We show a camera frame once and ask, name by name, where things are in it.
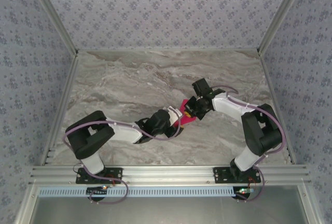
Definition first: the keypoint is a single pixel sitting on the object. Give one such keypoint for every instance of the pink cloth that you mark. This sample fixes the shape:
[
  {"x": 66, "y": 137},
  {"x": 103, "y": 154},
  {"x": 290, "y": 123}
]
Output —
[{"x": 190, "y": 122}]

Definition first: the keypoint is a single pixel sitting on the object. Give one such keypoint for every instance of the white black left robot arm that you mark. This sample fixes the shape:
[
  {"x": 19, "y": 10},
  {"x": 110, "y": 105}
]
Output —
[{"x": 124, "y": 133}]

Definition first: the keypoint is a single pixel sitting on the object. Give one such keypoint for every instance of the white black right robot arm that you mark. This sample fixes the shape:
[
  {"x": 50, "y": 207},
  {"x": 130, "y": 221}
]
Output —
[{"x": 228, "y": 106}]

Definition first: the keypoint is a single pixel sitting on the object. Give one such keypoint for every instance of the steel sheet panel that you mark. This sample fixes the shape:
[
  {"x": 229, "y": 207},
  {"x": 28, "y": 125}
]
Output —
[{"x": 168, "y": 211}]

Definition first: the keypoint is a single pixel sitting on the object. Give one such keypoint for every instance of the aluminium base beam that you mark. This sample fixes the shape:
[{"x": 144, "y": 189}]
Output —
[{"x": 168, "y": 174}]

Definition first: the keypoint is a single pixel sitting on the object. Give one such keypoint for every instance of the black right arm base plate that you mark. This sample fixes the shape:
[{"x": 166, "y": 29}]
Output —
[{"x": 220, "y": 174}]

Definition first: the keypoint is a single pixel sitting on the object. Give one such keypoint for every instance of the aluminium rear table rail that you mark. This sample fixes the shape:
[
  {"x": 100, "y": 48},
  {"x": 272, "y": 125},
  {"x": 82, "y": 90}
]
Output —
[{"x": 168, "y": 50}]

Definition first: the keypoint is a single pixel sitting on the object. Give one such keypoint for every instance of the aluminium table rail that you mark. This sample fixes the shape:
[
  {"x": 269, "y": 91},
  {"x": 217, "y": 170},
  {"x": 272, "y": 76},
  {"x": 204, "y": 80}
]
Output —
[
  {"x": 275, "y": 104},
  {"x": 168, "y": 50},
  {"x": 62, "y": 104}
]

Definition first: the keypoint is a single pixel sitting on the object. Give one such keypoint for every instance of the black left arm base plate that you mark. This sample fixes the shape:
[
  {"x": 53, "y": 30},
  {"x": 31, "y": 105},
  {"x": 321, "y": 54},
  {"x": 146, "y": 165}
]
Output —
[{"x": 114, "y": 173}]

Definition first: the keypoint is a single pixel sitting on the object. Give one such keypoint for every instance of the aluminium right table rail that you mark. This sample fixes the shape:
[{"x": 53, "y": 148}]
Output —
[{"x": 275, "y": 104}]

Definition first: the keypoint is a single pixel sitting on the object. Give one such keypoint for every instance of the aluminium left table rail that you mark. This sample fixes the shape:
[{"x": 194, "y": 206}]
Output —
[{"x": 62, "y": 104}]

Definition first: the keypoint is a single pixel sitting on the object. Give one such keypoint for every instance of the aluminium right frame post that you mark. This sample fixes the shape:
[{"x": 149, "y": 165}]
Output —
[{"x": 281, "y": 14}]

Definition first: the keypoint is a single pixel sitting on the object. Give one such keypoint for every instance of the aluminium frame post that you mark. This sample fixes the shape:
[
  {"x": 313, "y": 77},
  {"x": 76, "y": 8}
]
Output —
[
  {"x": 54, "y": 14},
  {"x": 281, "y": 14}
]

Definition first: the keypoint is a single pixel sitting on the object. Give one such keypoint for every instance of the aluminium lower frame rail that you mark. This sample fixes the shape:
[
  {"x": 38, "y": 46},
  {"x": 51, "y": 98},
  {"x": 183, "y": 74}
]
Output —
[
  {"x": 27, "y": 206},
  {"x": 308, "y": 206}
]

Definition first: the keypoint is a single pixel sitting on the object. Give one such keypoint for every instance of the aluminium left frame post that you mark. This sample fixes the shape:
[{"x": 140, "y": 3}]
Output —
[{"x": 54, "y": 14}]

